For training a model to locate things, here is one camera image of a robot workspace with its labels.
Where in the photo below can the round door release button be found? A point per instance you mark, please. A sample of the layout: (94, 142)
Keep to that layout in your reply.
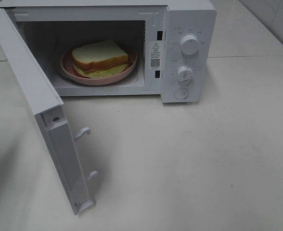
(181, 93)

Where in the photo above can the glass microwave turntable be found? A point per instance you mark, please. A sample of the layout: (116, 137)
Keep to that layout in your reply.
(132, 78)

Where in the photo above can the white microwave oven body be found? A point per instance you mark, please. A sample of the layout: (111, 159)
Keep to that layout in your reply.
(153, 28)

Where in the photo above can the lower white microwave knob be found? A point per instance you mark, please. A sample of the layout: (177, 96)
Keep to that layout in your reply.
(184, 74)

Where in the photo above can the pink round plate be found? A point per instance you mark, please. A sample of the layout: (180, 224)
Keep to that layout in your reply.
(66, 65)

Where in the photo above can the toast sandwich with filling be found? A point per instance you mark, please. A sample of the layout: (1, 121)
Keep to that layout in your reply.
(100, 60)

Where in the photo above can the white microwave door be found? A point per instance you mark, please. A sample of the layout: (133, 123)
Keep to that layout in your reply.
(46, 106)

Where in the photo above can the upper white microwave knob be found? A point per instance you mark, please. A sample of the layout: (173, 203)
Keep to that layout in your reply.
(189, 44)

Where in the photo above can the white microwave knob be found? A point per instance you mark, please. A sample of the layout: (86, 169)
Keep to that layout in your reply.
(189, 44)
(184, 74)

